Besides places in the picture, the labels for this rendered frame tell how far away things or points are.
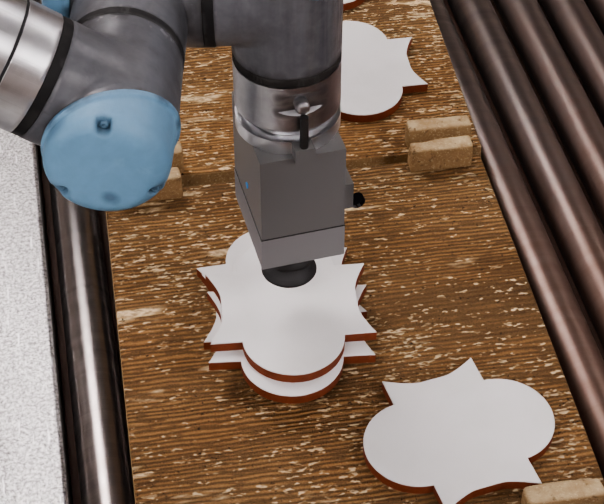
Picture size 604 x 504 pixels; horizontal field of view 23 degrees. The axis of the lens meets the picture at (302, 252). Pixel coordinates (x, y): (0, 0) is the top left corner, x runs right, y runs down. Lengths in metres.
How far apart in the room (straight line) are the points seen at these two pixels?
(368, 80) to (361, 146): 0.09
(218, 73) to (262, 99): 0.47
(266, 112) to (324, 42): 0.07
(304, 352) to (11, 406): 0.24
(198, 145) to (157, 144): 0.55
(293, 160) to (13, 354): 0.34
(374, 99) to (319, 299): 0.30
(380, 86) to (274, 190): 0.42
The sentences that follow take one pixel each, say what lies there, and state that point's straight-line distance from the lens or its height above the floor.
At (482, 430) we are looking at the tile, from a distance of 1.13.
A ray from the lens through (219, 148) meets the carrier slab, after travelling 1.37.
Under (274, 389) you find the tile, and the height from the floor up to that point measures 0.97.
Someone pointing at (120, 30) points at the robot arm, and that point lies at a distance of 0.88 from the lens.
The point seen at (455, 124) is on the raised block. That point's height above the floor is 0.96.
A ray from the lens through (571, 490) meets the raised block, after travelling 1.08.
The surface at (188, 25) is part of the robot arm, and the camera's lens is 0.94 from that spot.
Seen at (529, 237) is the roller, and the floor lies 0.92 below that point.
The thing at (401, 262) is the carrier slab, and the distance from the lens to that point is 1.26.
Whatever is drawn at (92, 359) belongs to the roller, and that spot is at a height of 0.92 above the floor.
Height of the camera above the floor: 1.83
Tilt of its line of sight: 45 degrees down
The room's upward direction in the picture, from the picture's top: straight up
